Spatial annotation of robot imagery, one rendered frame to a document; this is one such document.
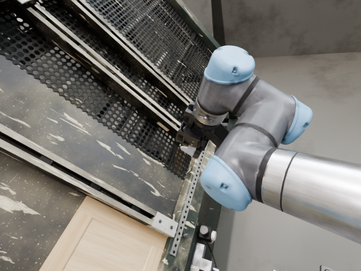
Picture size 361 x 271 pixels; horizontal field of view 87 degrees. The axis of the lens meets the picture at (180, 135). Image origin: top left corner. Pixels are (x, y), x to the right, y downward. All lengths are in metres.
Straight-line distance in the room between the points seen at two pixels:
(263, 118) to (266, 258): 1.58
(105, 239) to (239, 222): 1.28
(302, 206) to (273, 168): 0.05
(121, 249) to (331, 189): 0.78
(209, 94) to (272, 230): 1.62
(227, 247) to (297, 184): 1.63
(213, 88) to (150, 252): 0.77
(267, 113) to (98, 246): 0.74
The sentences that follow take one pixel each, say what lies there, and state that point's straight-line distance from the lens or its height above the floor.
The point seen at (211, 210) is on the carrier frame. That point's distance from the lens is 1.74.
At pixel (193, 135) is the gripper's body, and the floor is 1.45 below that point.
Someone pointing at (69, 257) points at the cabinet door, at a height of 1.18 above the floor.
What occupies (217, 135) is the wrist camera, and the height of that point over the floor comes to 1.45.
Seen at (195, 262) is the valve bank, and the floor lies 0.74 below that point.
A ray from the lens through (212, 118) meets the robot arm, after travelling 0.40.
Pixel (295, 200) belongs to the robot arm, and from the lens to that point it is 0.24.
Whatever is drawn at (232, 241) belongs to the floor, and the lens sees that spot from 1.84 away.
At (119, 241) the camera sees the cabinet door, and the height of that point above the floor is 1.06.
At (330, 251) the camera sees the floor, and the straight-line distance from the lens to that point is 1.92.
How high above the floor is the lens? 1.80
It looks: 45 degrees down
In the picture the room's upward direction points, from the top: 23 degrees counter-clockwise
